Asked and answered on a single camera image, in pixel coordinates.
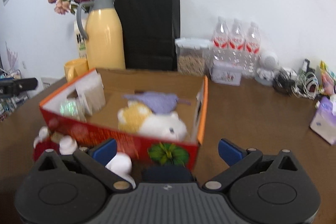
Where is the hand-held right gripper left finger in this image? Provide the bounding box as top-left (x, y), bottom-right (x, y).
top-left (31, 138), bottom-right (135, 193)

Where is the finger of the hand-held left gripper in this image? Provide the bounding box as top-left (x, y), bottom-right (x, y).
top-left (0, 78), bottom-right (38, 97)

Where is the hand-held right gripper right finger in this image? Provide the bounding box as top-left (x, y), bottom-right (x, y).
top-left (202, 138), bottom-right (301, 193)

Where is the red cardboard box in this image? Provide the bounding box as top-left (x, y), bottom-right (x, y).
top-left (39, 68), bottom-right (209, 170)

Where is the white ball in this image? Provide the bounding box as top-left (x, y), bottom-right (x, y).
top-left (105, 152), bottom-right (136, 189)

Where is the red artificial flower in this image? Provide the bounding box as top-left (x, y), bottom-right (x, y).
top-left (33, 140), bottom-right (62, 163)

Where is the white vent box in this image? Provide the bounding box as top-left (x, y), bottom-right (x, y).
top-left (41, 77), bottom-right (62, 90)

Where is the iridescent shiny jar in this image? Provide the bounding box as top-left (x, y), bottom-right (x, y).
top-left (59, 98), bottom-right (87, 122)

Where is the yellow white plush toy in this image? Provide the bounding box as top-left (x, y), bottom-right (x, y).
top-left (117, 102), bottom-right (188, 141)

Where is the yellow mug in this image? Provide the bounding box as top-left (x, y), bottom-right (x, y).
top-left (64, 58), bottom-right (89, 83)

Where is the white plastic packet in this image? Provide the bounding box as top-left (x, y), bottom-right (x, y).
top-left (75, 72), bottom-right (106, 115)

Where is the purple knit cloth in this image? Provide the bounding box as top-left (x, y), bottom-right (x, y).
top-left (123, 91), bottom-right (192, 113)

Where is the white milk carton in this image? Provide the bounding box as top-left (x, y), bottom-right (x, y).
top-left (73, 19), bottom-right (88, 59)

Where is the white printed tin box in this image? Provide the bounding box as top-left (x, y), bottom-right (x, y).
top-left (210, 61), bottom-right (243, 86)

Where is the yellow thermos jug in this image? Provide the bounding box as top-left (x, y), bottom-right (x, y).
top-left (76, 0), bottom-right (126, 70)

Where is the clear cereal container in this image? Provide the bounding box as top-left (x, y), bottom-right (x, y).
top-left (175, 37), bottom-right (213, 76)

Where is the white robot speaker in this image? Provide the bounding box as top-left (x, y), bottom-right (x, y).
top-left (255, 51), bottom-right (280, 86)

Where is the purple white tissue pack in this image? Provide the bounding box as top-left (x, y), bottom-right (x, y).
top-left (309, 95), bottom-right (336, 146)

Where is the clear water bottle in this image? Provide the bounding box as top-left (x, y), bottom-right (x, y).
top-left (207, 17), bottom-right (231, 64)
top-left (244, 21), bottom-right (261, 79)
top-left (229, 18), bottom-right (246, 67)

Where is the black charger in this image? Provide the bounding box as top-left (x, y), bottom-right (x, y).
top-left (301, 59), bottom-right (315, 75)

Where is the colourful snack packet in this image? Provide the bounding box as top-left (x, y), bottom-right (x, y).
top-left (319, 60), bottom-right (336, 96)

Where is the black paper bag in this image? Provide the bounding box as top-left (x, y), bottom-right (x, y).
top-left (114, 0), bottom-right (181, 72)

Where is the purple wall sticker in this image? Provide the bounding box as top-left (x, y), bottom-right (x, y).
top-left (5, 42), bottom-right (19, 72)

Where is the black cable bundle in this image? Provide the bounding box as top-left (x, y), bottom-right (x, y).
top-left (272, 68), bottom-right (298, 96)

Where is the white cable bundle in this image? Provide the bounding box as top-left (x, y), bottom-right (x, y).
top-left (291, 72), bottom-right (322, 101)

